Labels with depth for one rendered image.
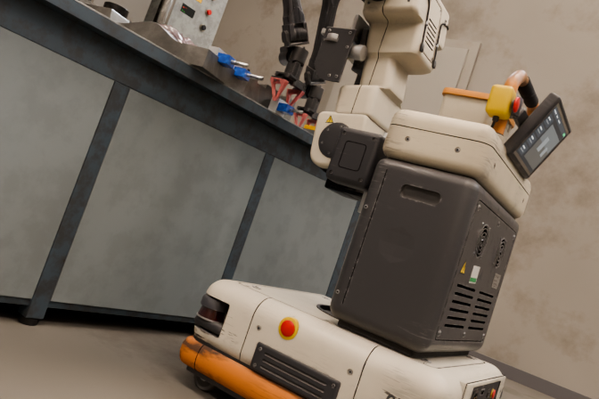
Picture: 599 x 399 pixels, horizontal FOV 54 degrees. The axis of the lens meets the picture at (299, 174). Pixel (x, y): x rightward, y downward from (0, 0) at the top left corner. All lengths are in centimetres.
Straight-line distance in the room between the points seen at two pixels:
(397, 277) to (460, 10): 366
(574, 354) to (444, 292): 280
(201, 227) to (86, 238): 40
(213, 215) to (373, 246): 74
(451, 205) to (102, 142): 91
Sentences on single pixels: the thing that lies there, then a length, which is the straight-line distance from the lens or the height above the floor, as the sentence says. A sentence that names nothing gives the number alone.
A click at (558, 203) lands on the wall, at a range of 415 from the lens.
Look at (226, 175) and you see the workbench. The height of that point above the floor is 55.
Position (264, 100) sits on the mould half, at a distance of 203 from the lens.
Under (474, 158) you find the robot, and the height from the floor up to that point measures 73.
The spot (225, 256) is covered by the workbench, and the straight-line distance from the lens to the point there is 203.
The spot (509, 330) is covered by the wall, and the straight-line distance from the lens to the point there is 411.
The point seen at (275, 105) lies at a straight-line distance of 200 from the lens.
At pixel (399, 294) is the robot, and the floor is 40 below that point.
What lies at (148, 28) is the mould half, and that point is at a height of 87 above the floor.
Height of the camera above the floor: 46
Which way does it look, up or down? 5 degrees up
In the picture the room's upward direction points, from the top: 19 degrees clockwise
